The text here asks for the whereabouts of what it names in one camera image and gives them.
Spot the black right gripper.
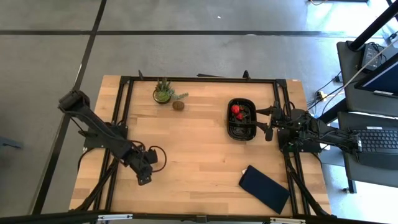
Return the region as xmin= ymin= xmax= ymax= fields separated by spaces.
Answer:
xmin=252 ymin=101 xmax=293 ymax=142

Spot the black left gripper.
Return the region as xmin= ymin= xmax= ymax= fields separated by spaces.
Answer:
xmin=127 ymin=148 xmax=154 ymax=187

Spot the black plastic tupperware container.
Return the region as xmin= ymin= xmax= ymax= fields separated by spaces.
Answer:
xmin=226 ymin=98 xmax=257 ymax=142

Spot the dark blue cloth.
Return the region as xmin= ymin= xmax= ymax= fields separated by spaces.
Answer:
xmin=238 ymin=164 xmax=291 ymax=215

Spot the black desk foot bar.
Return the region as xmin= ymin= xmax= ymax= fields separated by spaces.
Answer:
xmin=316 ymin=98 xmax=348 ymax=124

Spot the green succulent in black pot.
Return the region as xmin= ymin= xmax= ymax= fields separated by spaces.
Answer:
xmin=152 ymin=77 xmax=190 ymax=105

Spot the black desk with monitor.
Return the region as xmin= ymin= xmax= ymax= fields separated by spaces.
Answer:
xmin=336 ymin=40 xmax=398 ymax=118

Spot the black desk with keyboard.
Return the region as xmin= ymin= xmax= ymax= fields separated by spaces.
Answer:
xmin=337 ymin=111 xmax=398 ymax=194

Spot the black laptop keyboard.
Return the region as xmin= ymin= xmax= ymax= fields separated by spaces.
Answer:
xmin=348 ymin=126 xmax=398 ymax=170

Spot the black power adapter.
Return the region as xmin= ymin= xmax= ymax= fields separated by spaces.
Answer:
xmin=360 ymin=42 xmax=388 ymax=72

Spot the black computer monitor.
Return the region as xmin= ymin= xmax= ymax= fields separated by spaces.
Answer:
xmin=354 ymin=52 xmax=398 ymax=99

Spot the grey floor object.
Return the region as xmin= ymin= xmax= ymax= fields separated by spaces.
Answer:
xmin=0 ymin=136 xmax=24 ymax=151

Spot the silver beam bracket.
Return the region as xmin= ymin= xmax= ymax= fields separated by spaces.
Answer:
xmin=96 ymin=213 xmax=134 ymax=222
xmin=269 ymin=217 xmax=307 ymax=224

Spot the black aluminium table frame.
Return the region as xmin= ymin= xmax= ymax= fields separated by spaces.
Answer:
xmin=70 ymin=70 xmax=338 ymax=218

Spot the white cable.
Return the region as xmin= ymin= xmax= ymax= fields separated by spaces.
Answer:
xmin=340 ymin=36 xmax=398 ymax=90

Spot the black overhead frame beam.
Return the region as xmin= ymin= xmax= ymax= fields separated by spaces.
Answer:
xmin=0 ymin=210 xmax=398 ymax=224

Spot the black diagonal post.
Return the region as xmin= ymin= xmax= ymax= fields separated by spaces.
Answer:
xmin=348 ymin=0 xmax=398 ymax=51

